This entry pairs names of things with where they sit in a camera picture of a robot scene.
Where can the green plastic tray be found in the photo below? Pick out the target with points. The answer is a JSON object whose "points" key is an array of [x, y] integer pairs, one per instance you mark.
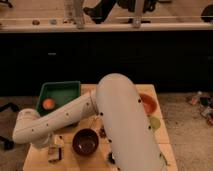
{"points": [[60, 92]]}

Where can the dark purple bowl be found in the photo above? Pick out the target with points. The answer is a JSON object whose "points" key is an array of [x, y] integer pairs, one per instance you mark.
{"points": [[85, 142]]}

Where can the white handled dish brush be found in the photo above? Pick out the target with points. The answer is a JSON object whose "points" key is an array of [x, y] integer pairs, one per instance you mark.
{"points": [[111, 158]]}

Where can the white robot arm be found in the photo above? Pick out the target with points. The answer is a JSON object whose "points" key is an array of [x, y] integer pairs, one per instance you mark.
{"points": [[117, 101]]}

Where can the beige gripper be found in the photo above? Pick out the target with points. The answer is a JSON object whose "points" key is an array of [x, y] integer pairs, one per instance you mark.
{"points": [[56, 141]]}

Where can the orange fruit in tray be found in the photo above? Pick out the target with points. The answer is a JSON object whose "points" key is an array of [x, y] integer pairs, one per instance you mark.
{"points": [[48, 104]]}

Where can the light green cup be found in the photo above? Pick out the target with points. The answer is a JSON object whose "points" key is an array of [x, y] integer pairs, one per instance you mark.
{"points": [[155, 123]]}

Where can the orange plastic bowl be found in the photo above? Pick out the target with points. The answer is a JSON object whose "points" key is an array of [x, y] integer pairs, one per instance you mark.
{"points": [[149, 103]]}

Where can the wooden table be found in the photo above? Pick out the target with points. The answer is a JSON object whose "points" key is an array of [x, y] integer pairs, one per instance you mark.
{"points": [[37, 160]]}

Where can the bunch of dark grapes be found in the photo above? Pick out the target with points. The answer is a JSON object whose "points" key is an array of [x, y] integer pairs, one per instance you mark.
{"points": [[102, 132]]}

